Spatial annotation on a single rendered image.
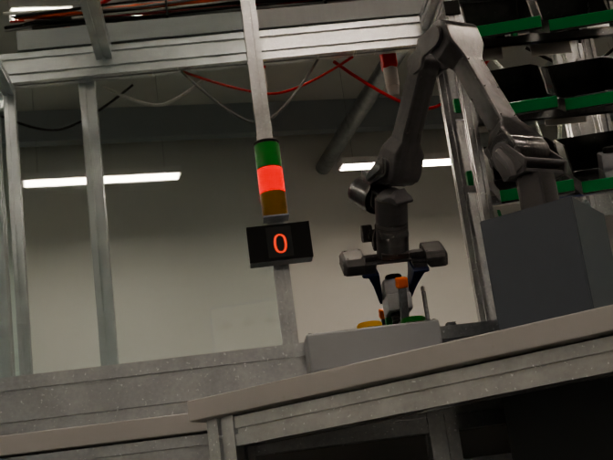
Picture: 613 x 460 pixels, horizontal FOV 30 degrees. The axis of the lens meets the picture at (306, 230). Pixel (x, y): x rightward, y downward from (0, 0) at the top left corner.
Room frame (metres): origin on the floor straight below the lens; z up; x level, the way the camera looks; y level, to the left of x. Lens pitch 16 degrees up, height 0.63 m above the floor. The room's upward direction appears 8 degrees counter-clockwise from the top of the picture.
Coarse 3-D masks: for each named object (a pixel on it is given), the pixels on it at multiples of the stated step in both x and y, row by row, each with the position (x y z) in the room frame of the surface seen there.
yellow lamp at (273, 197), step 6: (264, 192) 2.09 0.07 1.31; (270, 192) 2.09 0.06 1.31; (276, 192) 2.09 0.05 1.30; (282, 192) 2.09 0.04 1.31; (264, 198) 2.09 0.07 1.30; (270, 198) 2.09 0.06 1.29; (276, 198) 2.09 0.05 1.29; (282, 198) 2.09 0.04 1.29; (264, 204) 2.09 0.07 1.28; (270, 204) 2.09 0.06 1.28; (276, 204) 2.09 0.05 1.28; (282, 204) 2.09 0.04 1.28; (264, 210) 2.10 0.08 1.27; (270, 210) 2.09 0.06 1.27; (276, 210) 2.09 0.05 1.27; (282, 210) 2.09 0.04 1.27
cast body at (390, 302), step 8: (384, 280) 1.99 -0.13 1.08; (392, 280) 1.99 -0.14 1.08; (384, 288) 1.99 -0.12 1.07; (392, 288) 1.99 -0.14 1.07; (408, 288) 1.99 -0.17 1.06; (384, 296) 2.00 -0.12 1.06; (392, 296) 1.98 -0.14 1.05; (408, 296) 1.98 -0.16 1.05; (384, 304) 2.02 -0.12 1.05; (392, 304) 1.98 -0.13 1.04; (408, 304) 1.98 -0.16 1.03; (384, 312) 2.03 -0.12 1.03; (392, 312) 2.00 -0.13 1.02
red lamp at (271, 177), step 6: (264, 168) 2.09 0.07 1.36; (270, 168) 2.09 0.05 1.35; (276, 168) 2.09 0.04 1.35; (282, 168) 2.11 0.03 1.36; (258, 174) 2.10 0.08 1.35; (264, 174) 2.09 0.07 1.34; (270, 174) 2.09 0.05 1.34; (276, 174) 2.09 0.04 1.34; (282, 174) 2.10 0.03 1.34; (258, 180) 2.10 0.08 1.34; (264, 180) 2.09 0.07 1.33; (270, 180) 2.09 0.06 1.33; (276, 180) 2.09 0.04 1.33; (282, 180) 2.10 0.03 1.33; (264, 186) 2.09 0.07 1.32; (270, 186) 2.09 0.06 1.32; (276, 186) 2.09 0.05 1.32; (282, 186) 2.10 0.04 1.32
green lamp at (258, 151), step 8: (256, 144) 2.09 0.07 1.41; (264, 144) 2.09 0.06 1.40; (272, 144) 2.09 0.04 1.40; (256, 152) 2.10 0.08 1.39; (264, 152) 2.09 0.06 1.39; (272, 152) 2.09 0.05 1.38; (256, 160) 2.10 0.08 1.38; (264, 160) 2.09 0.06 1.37; (272, 160) 2.09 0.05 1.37; (280, 160) 2.10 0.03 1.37; (256, 168) 2.11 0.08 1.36
